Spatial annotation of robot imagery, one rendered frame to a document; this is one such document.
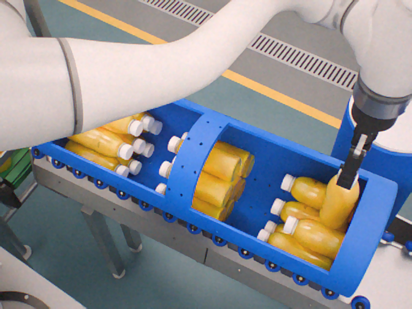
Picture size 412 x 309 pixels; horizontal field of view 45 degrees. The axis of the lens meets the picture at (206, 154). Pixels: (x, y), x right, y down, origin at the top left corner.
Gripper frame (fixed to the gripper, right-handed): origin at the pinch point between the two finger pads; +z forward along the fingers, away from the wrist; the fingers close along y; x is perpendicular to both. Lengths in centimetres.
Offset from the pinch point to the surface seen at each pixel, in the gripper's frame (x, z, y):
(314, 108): 32, 132, 124
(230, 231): 18.9, 20.5, -14.0
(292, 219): 7.6, 20.4, -4.9
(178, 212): 32.4, 22.8, -14.3
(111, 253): 74, 106, -8
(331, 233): -1.6, 19.0, -4.6
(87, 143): 63, 21, -8
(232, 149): 28.2, 19.4, 6.0
